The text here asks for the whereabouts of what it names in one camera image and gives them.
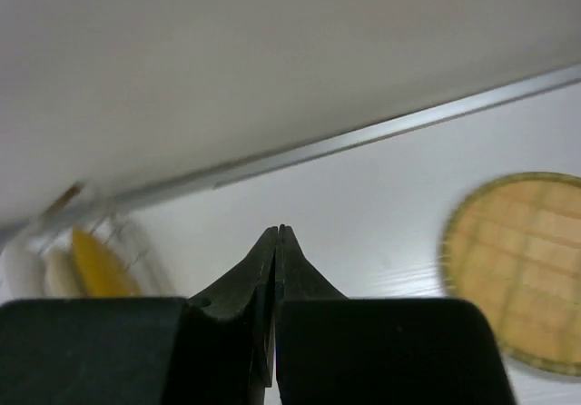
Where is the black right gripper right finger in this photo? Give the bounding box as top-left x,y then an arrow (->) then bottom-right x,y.
275,226 -> 516,404

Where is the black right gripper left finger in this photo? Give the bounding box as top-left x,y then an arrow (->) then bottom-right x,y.
1,227 -> 278,404

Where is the yellow patterned plate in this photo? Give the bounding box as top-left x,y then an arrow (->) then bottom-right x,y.
72,228 -> 142,298

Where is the woven bamboo round plate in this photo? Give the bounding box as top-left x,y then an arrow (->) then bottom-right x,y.
438,172 -> 580,377

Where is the white plate red pattern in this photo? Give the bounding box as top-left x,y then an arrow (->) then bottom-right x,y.
1,241 -> 46,303

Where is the silver wire dish rack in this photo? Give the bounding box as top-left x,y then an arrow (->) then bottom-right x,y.
1,182 -> 176,298

